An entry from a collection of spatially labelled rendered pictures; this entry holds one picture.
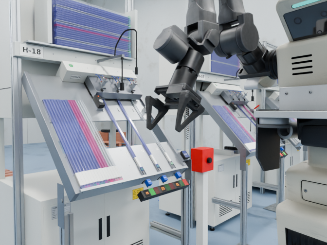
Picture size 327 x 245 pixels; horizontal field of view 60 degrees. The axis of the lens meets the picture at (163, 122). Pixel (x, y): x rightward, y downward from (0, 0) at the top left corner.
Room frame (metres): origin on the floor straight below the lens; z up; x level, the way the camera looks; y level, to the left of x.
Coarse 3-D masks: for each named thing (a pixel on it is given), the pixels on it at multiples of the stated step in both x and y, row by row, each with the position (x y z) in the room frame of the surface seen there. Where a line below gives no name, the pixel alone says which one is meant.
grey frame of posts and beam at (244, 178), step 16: (208, 80) 2.58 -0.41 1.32; (192, 128) 2.46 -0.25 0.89; (192, 144) 2.46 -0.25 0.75; (192, 176) 2.46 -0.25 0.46; (192, 192) 2.46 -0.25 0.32; (240, 192) 2.14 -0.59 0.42; (192, 208) 2.46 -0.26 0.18; (240, 208) 2.14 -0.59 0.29; (192, 224) 2.46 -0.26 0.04; (240, 224) 2.14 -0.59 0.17; (240, 240) 2.14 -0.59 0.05
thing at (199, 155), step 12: (192, 156) 1.96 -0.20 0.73; (204, 156) 1.92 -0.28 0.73; (192, 168) 1.96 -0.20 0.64; (204, 168) 1.92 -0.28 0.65; (204, 180) 1.96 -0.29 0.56; (204, 192) 1.96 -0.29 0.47; (204, 204) 1.96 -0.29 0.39; (204, 216) 1.96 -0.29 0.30; (204, 228) 1.96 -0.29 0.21; (204, 240) 1.96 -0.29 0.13
